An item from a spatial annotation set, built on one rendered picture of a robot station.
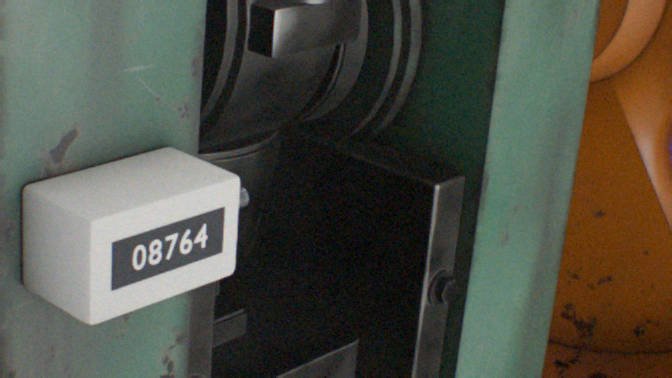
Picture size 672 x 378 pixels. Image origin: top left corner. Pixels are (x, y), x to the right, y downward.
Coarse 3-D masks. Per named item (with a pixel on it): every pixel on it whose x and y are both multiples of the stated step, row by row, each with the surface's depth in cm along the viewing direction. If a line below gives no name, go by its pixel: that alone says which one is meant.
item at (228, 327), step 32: (224, 288) 73; (256, 288) 77; (224, 320) 70; (256, 320) 74; (288, 320) 74; (320, 320) 74; (224, 352) 70; (256, 352) 70; (288, 352) 70; (320, 352) 71; (352, 352) 72
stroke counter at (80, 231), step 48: (48, 192) 45; (96, 192) 45; (144, 192) 46; (192, 192) 46; (240, 192) 51; (48, 240) 45; (96, 240) 44; (144, 240) 45; (192, 240) 47; (48, 288) 46; (96, 288) 44; (144, 288) 46; (192, 288) 48
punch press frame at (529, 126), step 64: (0, 0) 43; (64, 0) 45; (128, 0) 47; (192, 0) 49; (384, 0) 68; (448, 0) 67; (512, 0) 65; (576, 0) 70; (0, 64) 43; (64, 64) 45; (128, 64) 48; (192, 64) 50; (384, 64) 69; (448, 64) 68; (512, 64) 67; (576, 64) 72; (0, 128) 44; (64, 128) 46; (128, 128) 49; (192, 128) 51; (320, 128) 73; (384, 128) 72; (448, 128) 69; (512, 128) 69; (576, 128) 74; (0, 192) 45; (512, 192) 71; (0, 256) 46; (512, 256) 73; (0, 320) 47; (64, 320) 49; (128, 320) 52; (448, 320) 72; (512, 320) 75
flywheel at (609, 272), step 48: (624, 0) 86; (624, 48) 89; (624, 96) 92; (624, 144) 93; (576, 192) 96; (624, 192) 93; (576, 240) 97; (624, 240) 94; (576, 288) 98; (624, 288) 95; (576, 336) 99; (624, 336) 96
